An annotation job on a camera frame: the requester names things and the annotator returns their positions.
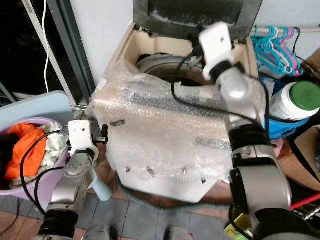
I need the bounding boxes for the grey washing machine lid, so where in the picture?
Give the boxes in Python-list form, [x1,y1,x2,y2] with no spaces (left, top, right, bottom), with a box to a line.
[132,0,264,42]

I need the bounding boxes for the cyan plastic clothes hangers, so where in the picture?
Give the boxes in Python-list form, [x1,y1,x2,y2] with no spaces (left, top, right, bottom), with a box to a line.
[250,26,292,77]

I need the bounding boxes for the cream top-loading washing machine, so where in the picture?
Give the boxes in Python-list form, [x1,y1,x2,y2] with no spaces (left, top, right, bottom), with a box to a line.
[91,20,267,204]

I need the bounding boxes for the pink plastic clothes hangers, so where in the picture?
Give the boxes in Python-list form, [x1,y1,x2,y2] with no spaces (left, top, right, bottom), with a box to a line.
[279,27,304,77]

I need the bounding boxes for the steel washer drum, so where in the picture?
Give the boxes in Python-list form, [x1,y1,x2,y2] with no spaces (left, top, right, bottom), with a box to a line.
[136,52,212,84]

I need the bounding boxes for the clear bubble wrap sheet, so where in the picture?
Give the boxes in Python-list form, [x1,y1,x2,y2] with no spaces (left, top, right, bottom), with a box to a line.
[87,59,237,184]

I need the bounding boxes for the light blue plastic stool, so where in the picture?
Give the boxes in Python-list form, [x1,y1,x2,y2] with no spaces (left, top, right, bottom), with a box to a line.
[0,90,112,203]

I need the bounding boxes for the purple plastic laundry basin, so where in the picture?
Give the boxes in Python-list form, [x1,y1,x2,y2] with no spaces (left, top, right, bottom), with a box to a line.
[0,117,77,202]

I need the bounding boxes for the orange garment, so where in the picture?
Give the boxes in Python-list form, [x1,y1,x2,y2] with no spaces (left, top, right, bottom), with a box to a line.
[4,122,49,182]

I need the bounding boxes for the white bottle with green lid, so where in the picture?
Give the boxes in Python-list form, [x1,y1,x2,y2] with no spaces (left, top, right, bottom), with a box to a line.
[269,80,320,124]

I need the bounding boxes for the blue plastic bucket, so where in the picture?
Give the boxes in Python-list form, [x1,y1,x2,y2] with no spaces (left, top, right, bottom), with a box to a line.
[260,75,312,142]

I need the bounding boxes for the grey robot foot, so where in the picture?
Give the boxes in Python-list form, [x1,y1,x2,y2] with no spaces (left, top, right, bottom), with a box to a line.
[164,225,197,240]

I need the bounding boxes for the brown cardboard box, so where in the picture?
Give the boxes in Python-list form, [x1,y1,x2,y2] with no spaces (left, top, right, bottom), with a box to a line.
[276,47,320,187]

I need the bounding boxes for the yellow green box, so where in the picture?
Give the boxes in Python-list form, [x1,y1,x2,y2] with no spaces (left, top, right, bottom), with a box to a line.
[223,212,257,240]

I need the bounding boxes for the red stick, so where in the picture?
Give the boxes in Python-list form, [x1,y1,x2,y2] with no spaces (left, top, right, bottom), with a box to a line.
[289,193,320,211]

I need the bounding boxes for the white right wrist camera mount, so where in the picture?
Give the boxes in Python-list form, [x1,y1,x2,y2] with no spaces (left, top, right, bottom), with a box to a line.
[198,21,234,82]

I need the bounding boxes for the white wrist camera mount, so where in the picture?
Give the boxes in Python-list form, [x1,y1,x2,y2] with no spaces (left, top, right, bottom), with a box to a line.
[198,21,234,82]
[67,119,99,157]

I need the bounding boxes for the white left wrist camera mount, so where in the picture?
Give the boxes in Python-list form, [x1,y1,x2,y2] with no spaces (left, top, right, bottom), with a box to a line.
[67,119,99,157]

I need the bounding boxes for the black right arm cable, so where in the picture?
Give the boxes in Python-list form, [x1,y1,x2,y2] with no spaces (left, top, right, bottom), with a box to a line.
[171,47,271,132]

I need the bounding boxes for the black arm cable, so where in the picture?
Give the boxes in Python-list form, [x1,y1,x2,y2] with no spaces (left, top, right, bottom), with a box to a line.
[19,129,72,216]
[171,47,271,132]

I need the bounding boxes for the dark sliding door frame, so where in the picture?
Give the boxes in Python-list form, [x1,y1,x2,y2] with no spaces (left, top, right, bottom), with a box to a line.
[52,0,97,109]

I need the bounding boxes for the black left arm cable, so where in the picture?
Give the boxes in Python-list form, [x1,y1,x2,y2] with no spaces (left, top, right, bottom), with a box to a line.
[19,129,72,216]

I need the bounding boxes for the white wall cable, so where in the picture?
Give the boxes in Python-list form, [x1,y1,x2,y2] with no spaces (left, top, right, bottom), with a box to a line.
[43,0,54,94]

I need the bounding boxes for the silver hanger rail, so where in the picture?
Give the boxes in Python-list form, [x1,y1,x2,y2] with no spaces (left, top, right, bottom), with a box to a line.
[252,27,320,35]

